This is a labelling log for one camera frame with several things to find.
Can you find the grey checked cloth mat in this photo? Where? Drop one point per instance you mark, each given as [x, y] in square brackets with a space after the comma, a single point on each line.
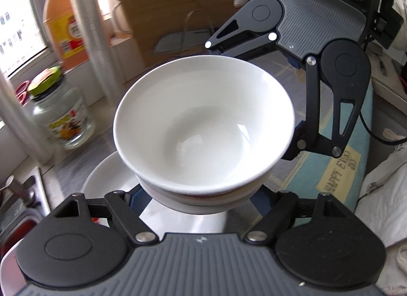
[302, 181]

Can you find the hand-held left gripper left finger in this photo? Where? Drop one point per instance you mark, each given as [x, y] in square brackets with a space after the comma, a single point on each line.
[127, 213]

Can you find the bamboo cutting board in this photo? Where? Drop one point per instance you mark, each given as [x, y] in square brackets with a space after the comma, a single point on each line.
[152, 3]

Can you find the orange cooking wine jug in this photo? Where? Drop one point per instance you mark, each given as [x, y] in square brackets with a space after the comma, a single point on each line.
[66, 29]

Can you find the white fruit print plate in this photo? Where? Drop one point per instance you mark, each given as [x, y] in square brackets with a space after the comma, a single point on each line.
[105, 175]

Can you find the steel sink knob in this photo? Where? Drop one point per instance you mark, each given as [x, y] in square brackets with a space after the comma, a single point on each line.
[9, 183]

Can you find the glass jar with green lid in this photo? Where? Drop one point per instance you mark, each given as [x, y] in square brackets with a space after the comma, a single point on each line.
[60, 121]

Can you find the white ceramic bowl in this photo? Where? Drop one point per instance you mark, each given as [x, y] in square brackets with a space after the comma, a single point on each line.
[141, 183]
[197, 207]
[197, 124]

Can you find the red plastic basin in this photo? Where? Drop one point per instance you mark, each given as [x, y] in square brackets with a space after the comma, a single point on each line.
[22, 229]

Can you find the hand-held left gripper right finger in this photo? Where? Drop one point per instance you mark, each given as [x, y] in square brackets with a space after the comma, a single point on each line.
[270, 216]

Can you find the pink plastic object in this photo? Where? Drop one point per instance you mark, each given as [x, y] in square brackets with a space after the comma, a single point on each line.
[20, 91]

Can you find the person's right forearm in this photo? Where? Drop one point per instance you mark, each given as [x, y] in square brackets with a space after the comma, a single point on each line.
[401, 13]

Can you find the stack of clear plastic cups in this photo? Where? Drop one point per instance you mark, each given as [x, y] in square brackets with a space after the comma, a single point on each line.
[92, 45]

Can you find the person's white clothing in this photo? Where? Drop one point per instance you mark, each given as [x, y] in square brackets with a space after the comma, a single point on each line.
[381, 213]

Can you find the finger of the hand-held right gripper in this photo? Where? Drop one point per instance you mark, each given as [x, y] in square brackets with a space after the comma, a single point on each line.
[299, 132]
[241, 46]

